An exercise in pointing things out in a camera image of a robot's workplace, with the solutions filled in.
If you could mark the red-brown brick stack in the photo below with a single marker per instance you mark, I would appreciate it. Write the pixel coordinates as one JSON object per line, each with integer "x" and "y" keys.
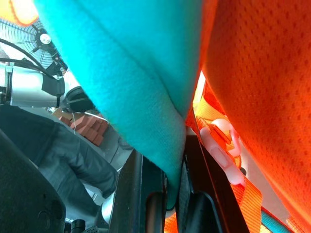
{"x": 90, "y": 127}

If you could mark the black textured robot housing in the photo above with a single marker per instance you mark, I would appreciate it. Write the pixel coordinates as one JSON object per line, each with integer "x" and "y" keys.
{"x": 22, "y": 189}

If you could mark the dark grey garment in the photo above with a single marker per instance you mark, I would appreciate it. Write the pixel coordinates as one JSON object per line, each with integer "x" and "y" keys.
{"x": 73, "y": 155}

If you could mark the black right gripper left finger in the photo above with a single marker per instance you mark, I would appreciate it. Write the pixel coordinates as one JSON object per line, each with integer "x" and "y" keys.
{"x": 136, "y": 194}

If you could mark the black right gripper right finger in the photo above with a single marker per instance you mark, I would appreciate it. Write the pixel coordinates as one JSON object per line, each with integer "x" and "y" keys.
{"x": 206, "y": 206}

